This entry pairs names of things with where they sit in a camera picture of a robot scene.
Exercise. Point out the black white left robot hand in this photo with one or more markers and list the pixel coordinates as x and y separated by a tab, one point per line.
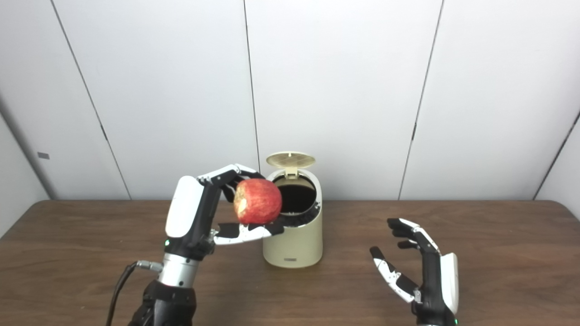
186	213

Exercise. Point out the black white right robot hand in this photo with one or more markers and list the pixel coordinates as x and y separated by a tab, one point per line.
432	290

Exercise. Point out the red apple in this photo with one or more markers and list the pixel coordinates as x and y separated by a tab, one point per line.
259	201

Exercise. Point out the round cream bin lid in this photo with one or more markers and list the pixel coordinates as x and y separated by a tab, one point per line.
291	159

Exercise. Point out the cream-colored bin body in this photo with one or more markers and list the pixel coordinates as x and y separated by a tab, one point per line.
294	246

